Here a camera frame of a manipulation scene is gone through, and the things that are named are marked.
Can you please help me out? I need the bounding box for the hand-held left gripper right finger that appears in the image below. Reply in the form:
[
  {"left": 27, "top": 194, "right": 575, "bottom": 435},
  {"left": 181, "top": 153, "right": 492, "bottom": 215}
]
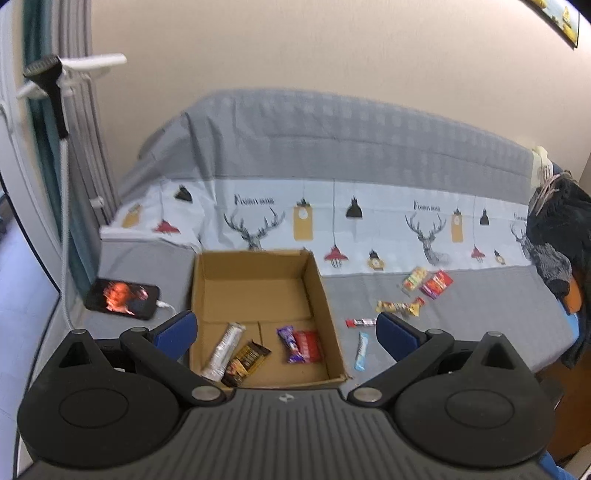
[{"left": 346, "top": 312, "right": 527, "bottom": 408}]

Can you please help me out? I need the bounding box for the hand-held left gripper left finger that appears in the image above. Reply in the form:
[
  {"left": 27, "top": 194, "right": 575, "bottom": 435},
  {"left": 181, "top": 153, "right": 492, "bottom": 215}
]
[{"left": 45, "top": 310, "right": 227, "bottom": 407}]

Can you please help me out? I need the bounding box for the silver snack bar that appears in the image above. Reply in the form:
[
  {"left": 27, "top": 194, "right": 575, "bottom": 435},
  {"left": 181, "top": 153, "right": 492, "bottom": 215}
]
[{"left": 201, "top": 322, "right": 246, "bottom": 382}]

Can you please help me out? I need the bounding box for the yellow green snack packet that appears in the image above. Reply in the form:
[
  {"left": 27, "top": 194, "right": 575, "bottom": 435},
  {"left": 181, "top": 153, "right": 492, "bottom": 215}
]
[{"left": 400, "top": 266, "right": 430, "bottom": 292}]

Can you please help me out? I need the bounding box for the brown chocolate bar packet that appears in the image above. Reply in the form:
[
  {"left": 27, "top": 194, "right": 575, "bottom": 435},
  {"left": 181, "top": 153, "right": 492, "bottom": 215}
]
[{"left": 222, "top": 340, "right": 273, "bottom": 387}]

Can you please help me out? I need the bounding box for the cardboard box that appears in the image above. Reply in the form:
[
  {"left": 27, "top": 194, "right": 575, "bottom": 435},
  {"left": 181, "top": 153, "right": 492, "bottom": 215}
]
[{"left": 187, "top": 248, "right": 352, "bottom": 393}]

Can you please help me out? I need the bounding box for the yellow nut bar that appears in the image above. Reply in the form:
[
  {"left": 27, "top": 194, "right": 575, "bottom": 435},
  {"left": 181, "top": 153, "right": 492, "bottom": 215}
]
[{"left": 375, "top": 296, "right": 426, "bottom": 319}]

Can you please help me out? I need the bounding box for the light blue snack bar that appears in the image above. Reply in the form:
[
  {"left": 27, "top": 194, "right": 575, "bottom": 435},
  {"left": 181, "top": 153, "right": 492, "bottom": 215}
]
[{"left": 353, "top": 331, "right": 370, "bottom": 372}]

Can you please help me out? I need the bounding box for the red purple snack packet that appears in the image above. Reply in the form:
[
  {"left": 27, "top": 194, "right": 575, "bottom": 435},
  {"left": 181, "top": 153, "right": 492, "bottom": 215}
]
[{"left": 420, "top": 270, "right": 454, "bottom": 300}]

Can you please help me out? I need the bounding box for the black smartphone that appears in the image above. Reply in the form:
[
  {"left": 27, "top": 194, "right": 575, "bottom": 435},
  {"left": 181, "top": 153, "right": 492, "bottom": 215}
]
[{"left": 85, "top": 278, "right": 161, "bottom": 321}]

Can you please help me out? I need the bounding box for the grey bed sheet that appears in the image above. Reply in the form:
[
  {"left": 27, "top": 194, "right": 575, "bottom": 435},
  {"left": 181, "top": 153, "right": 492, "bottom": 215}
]
[{"left": 76, "top": 239, "right": 200, "bottom": 344}]

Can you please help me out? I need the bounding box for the dark clothes pile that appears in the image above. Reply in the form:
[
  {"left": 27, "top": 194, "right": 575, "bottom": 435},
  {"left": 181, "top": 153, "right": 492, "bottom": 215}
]
[{"left": 525, "top": 170, "right": 591, "bottom": 370}]

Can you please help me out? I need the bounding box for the blue cloth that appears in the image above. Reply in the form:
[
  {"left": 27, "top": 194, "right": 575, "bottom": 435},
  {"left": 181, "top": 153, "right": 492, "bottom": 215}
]
[{"left": 537, "top": 450, "right": 579, "bottom": 480}]

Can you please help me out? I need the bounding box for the grey curtain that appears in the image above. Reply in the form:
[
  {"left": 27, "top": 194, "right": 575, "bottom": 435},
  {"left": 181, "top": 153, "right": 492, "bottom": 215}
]
[{"left": 54, "top": 0, "right": 122, "bottom": 227}]

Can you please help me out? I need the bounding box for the teal curtain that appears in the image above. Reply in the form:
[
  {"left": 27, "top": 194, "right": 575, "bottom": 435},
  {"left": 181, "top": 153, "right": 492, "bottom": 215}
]
[{"left": 23, "top": 0, "right": 100, "bottom": 289}]

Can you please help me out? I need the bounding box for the cream soft object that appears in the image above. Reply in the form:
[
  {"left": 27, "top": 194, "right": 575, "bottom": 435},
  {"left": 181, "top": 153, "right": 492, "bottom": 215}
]
[{"left": 530, "top": 145, "right": 554, "bottom": 186}]

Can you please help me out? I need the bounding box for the white plastic hanger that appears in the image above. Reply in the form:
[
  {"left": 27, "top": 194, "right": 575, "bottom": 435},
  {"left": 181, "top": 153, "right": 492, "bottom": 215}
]
[{"left": 16, "top": 52, "right": 128, "bottom": 100}]

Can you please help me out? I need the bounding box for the white door frame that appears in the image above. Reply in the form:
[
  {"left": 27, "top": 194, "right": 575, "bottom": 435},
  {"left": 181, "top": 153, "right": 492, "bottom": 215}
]
[{"left": 0, "top": 0, "right": 65, "bottom": 301}]

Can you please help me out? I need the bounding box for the black garment steamer handle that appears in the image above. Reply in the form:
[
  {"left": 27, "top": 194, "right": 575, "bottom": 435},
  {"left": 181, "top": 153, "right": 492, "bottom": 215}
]
[{"left": 23, "top": 53, "right": 71, "bottom": 140}]

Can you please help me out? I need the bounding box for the framed wall picture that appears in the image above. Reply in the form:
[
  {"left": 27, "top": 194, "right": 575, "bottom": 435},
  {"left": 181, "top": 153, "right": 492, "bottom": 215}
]
[{"left": 525, "top": 0, "right": 581, "bottom": 49}]

